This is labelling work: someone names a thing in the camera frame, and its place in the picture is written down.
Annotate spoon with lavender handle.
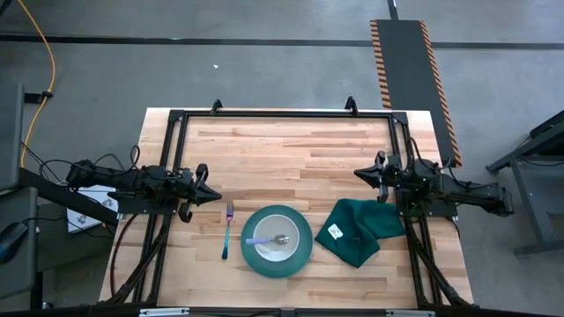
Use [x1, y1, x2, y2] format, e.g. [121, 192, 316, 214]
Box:
[245, 234, 291, 247]

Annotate grey desk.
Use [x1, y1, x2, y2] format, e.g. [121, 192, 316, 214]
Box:
[0, 82, 26, 191]
[0, 187, 40, 300]

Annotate grey metal cart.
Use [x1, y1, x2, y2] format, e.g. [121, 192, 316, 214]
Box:
[486, 109, 564, 257]

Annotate dark green cloth napkin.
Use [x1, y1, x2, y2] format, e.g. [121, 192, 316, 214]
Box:
[314, 197, 406, 269]

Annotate iridescent blue purple fork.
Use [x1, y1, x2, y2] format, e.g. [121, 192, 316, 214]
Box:
[221, 201, 234, 261]

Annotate black aluminium rig frame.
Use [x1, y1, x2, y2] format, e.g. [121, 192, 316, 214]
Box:
[99, 97, 475, 317]

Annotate white ribbed ceramic bowl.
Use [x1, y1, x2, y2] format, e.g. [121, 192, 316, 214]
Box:
[252, 214, 301, 263]

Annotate teal green ceramic plate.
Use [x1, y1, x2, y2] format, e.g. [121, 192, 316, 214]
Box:
[240, 204, 314, 279]

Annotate black computer mouse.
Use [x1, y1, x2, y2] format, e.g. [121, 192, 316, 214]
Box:
[0, 222, 28, 265]

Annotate yellow cable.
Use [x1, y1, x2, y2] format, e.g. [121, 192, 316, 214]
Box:
[17, 0, 57, 168]

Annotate dark brown hose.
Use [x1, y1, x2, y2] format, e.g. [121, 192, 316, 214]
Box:
[109, 213, 138, 297]

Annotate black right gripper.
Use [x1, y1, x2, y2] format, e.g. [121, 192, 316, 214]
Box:
[353, 151, 403, 203]

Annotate black metal beam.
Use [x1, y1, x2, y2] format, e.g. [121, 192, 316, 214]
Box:
[17, 166, 120, 226]

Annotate white printed paper sheet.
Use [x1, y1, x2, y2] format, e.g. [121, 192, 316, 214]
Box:
[66, 184, 119, 233]

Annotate black cable bracket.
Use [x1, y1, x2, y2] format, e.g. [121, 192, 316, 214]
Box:
[24, 90, 54, 105]

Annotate silver metal bracket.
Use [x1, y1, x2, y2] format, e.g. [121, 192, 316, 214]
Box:
[386, 309, 435, 317]
[139, 307, 190, 317]

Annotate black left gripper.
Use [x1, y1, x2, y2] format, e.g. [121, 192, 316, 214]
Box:
[175, 163, 223, 224]

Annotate black mat orange striped edges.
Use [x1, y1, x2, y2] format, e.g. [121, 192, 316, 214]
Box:
[368, 18, 463, 169]

